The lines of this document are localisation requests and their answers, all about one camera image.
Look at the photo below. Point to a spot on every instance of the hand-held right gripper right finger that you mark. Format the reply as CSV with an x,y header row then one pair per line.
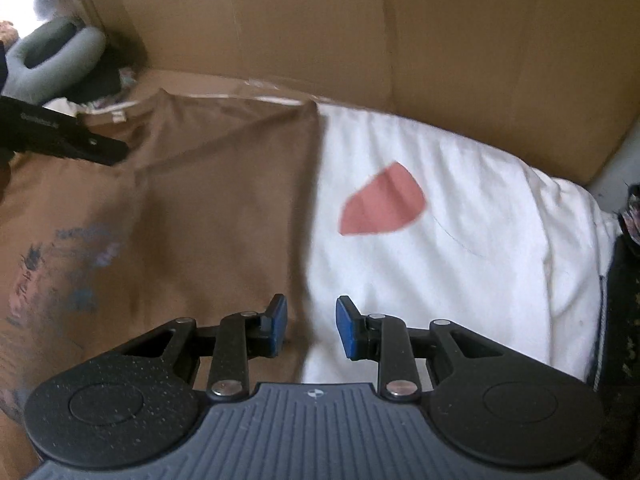
x,y
346,330

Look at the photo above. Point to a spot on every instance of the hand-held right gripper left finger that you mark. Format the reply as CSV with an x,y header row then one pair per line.
x,y
277,325

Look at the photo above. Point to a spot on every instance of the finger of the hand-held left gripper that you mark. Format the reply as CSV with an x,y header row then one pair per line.
x,y
60,135

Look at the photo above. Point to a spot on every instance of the brown t-shirt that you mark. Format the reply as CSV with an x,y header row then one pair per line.
x,y
200,210

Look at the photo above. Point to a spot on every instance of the dark folded cloth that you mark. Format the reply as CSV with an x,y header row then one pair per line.
x,y
100,82

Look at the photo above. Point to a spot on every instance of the grey neck pillow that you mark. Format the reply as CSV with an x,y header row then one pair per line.
x,y
75,55

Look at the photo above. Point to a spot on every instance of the grey fluffy plush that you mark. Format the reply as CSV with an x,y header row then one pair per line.
x,y
47,0

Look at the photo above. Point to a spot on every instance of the white printed bedsheet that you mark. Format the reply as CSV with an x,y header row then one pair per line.
x,y
475,270

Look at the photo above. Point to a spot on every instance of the black knitted garment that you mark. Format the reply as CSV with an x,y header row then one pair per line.
x,y
622,360

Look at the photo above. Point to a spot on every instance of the large cardboard sheet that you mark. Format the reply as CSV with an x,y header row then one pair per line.
x,y
400,35

